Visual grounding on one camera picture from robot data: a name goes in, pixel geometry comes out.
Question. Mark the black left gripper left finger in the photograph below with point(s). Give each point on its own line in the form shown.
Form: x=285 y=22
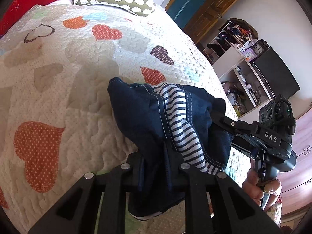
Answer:
x=95 y=203

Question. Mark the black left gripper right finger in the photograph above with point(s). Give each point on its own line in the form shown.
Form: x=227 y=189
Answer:
x=215 y=203

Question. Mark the navy frog print pants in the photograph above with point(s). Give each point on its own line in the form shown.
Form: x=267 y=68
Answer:
x=168 y=118

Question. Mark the bare right hand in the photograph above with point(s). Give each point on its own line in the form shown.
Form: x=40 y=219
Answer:
x=251 y=187

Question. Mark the yellow jar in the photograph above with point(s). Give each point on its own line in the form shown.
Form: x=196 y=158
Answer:
x=238 y=111

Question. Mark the black flat television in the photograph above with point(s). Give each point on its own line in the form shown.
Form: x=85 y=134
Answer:
x=276 y=74

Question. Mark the heart patterned quilt bedspread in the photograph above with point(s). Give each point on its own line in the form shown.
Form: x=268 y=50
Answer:
x=56 y=118

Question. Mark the white shelf unit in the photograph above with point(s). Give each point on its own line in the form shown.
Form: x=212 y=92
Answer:
x=231 y=55

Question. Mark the dark analog clock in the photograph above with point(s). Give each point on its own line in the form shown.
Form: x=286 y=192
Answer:
x=260 y=47

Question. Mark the wooden door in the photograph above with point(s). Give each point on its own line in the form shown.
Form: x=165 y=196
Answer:
x=197 y=17

